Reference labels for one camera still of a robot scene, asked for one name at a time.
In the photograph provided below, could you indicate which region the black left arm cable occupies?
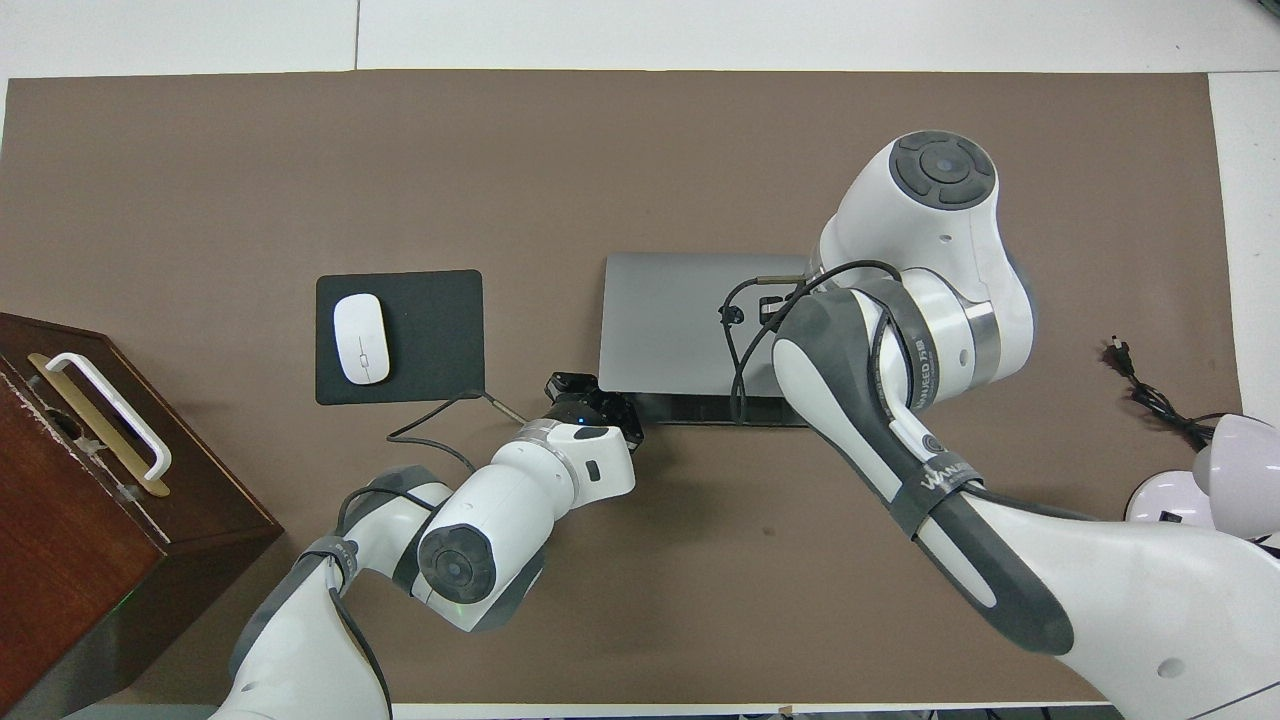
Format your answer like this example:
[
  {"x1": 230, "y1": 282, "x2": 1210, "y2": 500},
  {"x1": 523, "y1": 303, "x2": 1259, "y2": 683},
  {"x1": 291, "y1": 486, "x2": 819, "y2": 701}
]
[{"x1": 330, "y1": 390, "x2": 531, "y2": 720}]

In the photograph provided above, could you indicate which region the dark wooden drawer box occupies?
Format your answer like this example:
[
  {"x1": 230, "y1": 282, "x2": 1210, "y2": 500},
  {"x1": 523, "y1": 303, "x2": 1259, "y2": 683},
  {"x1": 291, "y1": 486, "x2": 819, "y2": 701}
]
[{"x1": 0, "y1": 312, "x2": 284, "y2": 716}]

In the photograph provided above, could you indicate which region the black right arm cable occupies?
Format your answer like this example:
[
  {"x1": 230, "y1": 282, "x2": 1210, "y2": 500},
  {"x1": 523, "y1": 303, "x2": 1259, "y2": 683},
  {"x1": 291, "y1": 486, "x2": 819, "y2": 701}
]
[{"x1": 720, "y1": 260, "x2": 1101, "y2": 521}]

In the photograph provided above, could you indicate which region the grey aluminium laptop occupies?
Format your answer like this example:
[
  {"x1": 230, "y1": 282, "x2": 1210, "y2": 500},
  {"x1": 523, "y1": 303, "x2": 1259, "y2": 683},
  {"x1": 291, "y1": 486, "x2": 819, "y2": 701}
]
[{"x1": 598, "y1": 252, "x2": 831, "y2": 428}]

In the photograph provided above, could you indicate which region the black mouse pad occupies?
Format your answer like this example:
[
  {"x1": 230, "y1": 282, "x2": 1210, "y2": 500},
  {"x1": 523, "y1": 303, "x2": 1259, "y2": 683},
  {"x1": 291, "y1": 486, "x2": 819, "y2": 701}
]
[{"x1": 316, "y1": 269, "x2": 485, "y2": 406}]

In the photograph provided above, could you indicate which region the brown table mat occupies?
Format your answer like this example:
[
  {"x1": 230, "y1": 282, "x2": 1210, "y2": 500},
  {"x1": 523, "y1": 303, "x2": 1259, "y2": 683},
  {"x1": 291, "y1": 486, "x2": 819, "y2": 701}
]
[{"x1": 0, "y1": 68, "x2": 1244, "y2": 706}]

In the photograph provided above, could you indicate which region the brass handle backing plate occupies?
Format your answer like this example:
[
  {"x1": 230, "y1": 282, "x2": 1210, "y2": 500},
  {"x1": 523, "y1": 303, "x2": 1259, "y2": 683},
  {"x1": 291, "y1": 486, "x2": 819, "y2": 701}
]
[{"x1": 27, "y1": 352, "x2": 171, "y2": 498}]

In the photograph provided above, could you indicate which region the white desk lamp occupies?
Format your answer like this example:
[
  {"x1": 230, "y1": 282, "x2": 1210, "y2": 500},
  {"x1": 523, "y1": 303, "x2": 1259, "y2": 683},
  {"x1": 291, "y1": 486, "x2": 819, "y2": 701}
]
[{"x1": 1125, "y1": 412, "x2": 1280, "y2": 546}]

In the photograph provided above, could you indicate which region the black lamp power cable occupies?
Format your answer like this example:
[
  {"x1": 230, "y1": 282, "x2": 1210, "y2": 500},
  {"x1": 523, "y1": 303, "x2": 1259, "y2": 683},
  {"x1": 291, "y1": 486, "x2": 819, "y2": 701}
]
[{"x1": 1100, "y1": 338, "x2": 1226, "y2": 451}]

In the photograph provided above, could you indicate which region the white drawer handle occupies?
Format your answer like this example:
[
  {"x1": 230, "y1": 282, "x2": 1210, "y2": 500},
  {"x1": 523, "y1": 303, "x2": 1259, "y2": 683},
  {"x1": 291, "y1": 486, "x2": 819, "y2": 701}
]
[{"x1": 45, "y1": 352, "x2": 173, "y2": 481}]

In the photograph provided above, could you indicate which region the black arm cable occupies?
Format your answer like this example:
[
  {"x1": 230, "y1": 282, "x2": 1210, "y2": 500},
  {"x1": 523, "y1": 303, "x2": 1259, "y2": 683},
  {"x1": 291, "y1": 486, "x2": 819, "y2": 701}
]
[
  {"x1": 720, "y1": 260, "x2": 1101, "y2": 521},
  {"x1": 330, "y1": 390, "x2": 531, "y2": 720}
]

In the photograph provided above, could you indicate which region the white computer mouse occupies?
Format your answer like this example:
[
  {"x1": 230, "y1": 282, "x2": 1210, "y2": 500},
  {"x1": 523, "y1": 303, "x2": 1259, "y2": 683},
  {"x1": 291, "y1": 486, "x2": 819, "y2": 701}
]
[{"x1": 333, "y1": 293, "x2": 391, "y2": 385}]

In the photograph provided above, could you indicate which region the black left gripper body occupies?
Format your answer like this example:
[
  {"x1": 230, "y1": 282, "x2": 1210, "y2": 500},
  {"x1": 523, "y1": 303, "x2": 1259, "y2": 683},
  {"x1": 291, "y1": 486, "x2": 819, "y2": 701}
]
[{"x1": 560, "y1": 378, "x2": 629, "y2": 433}]

